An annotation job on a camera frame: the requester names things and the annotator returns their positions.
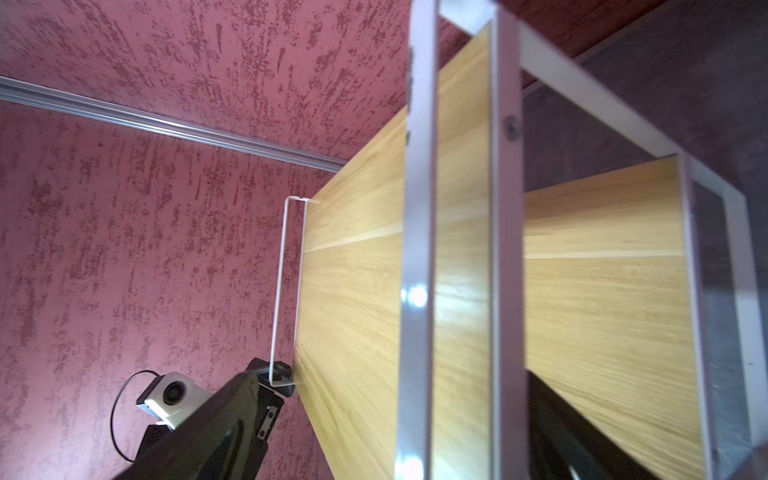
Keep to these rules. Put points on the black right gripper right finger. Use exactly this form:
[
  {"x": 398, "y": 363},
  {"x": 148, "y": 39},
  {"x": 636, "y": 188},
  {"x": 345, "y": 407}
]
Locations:
[{"x": 563, "y": 444}]

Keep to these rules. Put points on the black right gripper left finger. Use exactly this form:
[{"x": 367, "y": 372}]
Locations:
[{"x": 225, "y": 438}]

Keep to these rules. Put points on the wooden shelf with white frame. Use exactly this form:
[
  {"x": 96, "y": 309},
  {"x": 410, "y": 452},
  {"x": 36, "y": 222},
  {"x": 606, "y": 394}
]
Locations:
[{"x": 431, "y": 282}]

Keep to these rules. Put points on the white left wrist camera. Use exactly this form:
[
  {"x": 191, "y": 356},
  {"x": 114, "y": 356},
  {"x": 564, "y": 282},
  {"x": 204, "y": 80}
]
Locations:
[{"x": 172, "y": 398}]

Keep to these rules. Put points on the left aluminium corner post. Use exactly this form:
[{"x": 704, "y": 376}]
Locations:
[{"x": 34, "y": 95}]

